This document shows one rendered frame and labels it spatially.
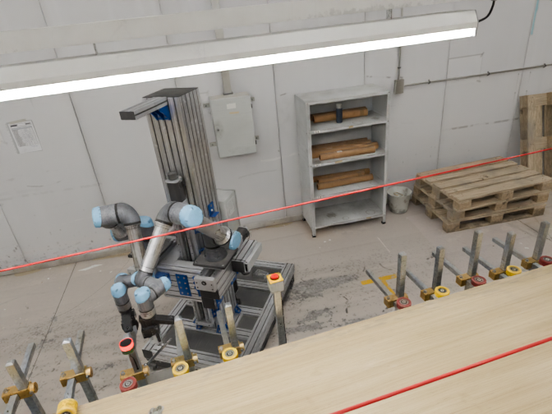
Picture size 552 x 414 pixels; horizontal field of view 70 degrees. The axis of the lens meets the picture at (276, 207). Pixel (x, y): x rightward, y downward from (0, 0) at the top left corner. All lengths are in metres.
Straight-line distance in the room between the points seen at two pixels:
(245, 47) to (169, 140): 1.41
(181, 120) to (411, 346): 1.75
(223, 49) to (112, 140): 3.32
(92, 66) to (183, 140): 1.34
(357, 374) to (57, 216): 3.74
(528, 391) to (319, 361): 0.90
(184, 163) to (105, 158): 2.07
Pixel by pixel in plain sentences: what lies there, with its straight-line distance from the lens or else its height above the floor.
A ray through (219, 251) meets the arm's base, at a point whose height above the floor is 1.10.
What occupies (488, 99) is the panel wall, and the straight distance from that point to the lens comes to 5.58.
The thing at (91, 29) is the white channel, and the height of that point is 2.44.
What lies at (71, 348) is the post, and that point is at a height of 1.13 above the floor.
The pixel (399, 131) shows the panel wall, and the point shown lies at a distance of 5.02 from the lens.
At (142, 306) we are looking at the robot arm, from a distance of 2.08.
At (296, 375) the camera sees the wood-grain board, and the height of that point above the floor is 0.90.
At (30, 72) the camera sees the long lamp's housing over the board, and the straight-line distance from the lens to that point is 1.25.
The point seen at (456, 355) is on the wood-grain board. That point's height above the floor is 0.90.
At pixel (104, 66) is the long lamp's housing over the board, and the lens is 1.22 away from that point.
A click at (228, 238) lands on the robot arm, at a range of 2.36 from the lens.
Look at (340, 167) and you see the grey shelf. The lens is 4.83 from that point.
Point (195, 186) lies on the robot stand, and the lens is 2.58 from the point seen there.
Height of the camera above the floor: 2.47
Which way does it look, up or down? 28 degrees down
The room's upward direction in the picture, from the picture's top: 6 degrees counter-clockwise
